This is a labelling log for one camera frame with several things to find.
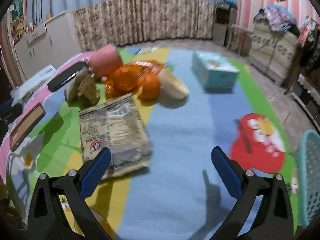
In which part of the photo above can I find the silver snack packet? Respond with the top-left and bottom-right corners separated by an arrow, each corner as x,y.
79,93 -> 153,179

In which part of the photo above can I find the beige cup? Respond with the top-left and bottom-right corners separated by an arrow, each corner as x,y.
158,69 -> 190,106

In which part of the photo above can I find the water dispenser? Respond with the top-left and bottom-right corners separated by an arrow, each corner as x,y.
212,2 -> 238,47

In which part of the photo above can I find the black flat case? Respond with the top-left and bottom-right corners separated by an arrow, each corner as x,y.
47,61 -> 88,92

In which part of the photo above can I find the row of hanging clothes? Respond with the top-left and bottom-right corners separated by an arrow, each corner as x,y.
302,25 -> 320,72

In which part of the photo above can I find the cartoon printed mat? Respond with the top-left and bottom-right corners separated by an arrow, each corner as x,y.
0,46 -> 300,240

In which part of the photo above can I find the blue floral curtain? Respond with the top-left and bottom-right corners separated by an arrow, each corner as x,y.
25,0 -> 220,52

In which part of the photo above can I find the teal plastic basket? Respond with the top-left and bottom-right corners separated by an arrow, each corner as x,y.
291,130 -> 320,229

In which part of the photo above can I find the brown phone case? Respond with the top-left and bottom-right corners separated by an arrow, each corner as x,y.
9,102 -> 46,152

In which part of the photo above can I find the small folding table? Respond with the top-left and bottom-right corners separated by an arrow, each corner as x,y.
226,24 -> 252,57

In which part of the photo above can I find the cartoon wall poster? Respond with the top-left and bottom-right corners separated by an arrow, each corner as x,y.
10,0 -> 27,25

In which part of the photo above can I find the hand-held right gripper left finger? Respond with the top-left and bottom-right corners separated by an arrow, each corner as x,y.
27,147 -> 112,240

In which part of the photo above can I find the white cabinet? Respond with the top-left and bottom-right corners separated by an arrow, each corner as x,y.
14,10 -> 83,80

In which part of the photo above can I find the orange snack bag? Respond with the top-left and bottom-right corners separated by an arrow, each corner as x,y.
105,60 -> 165,100

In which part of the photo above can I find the pile of bedding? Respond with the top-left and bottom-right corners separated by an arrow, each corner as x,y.
259,4 -> 299,34

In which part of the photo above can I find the light blue box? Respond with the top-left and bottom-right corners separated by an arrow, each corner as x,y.
192,51 -> 240,93

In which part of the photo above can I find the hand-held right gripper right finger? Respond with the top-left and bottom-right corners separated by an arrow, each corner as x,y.
211,146 -> 294,240

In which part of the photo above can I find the pink bowl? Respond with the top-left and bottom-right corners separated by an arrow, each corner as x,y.
87,44 -> 123,79

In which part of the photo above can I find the white paper envelope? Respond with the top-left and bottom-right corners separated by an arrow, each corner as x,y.
11,65 -> 57,98

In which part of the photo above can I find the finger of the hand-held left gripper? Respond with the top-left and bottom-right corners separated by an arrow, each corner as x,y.
0,104 -> 23,128
0,98 -> 14,114

